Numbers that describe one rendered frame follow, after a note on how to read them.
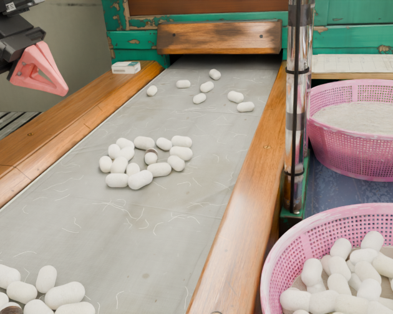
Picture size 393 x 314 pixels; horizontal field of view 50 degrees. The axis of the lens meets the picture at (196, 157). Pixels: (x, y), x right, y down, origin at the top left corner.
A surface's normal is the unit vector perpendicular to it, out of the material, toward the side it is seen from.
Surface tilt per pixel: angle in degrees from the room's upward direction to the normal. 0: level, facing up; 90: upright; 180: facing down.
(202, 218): 0
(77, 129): 45
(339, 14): 90
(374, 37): 90
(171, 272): 0
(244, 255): 0
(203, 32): 67
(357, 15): 90
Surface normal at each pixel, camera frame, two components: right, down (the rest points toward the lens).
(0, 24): 0.57, -0.63
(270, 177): -0.02, -0.88
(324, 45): -0.27, 0.46
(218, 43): -0.30, 0.07
